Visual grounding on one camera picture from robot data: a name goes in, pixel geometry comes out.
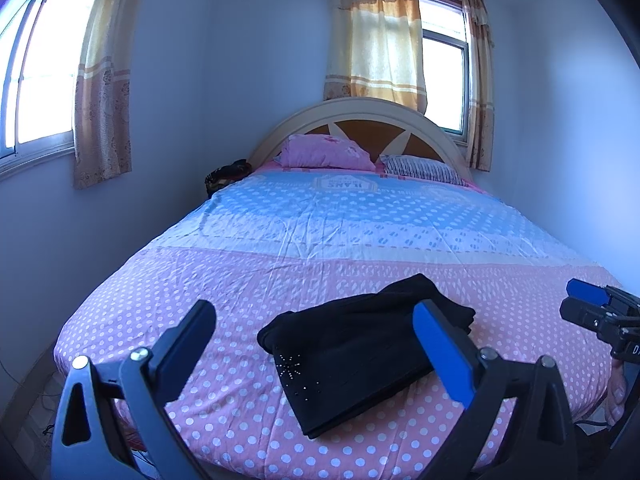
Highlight black bag beside bed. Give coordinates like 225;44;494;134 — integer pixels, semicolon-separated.
205;159;253;198

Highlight pink pillow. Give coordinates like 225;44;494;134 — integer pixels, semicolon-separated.
274;133;375;171

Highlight cream and wood headboard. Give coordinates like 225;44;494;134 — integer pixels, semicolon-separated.
248;98;473;181

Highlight window behind headboard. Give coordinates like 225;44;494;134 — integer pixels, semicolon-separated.
419;0;469;143

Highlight orange curtain at left window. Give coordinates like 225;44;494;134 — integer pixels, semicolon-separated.
73;0;140;190

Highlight pink and blue polka-dot bedspread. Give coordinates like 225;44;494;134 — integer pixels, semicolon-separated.
53;165;613;479

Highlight orange curtain right of headboard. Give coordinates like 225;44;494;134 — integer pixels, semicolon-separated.
461;0;495;172

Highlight person's right hand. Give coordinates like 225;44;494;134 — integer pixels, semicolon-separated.
603;360;627;427

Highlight black pants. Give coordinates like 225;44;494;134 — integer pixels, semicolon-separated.
257;274;475;439

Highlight yellow curtain above headboard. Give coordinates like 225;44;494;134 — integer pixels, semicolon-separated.
323;0;427;114

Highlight left wall window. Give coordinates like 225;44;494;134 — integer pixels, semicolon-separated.
1;0;93;178

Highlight striped pillow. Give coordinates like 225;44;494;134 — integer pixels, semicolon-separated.
378;155;466;186

